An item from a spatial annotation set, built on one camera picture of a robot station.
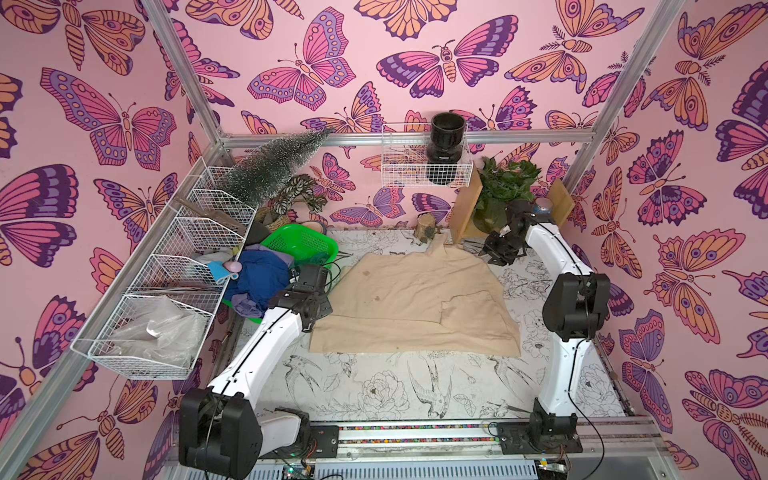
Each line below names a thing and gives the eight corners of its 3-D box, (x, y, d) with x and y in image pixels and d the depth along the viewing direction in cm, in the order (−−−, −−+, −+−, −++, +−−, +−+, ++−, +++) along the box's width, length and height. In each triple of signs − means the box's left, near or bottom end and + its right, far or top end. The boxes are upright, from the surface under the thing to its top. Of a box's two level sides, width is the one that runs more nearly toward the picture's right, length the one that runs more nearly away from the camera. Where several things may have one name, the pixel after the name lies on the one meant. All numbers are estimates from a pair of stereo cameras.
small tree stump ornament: (420, 244, 119) (421, 230, 113) (414, 226, 125) (415, 213, 119) (437, 241, 120) (439, 227, 114) (430, 224, 126) (432, 210, 120)
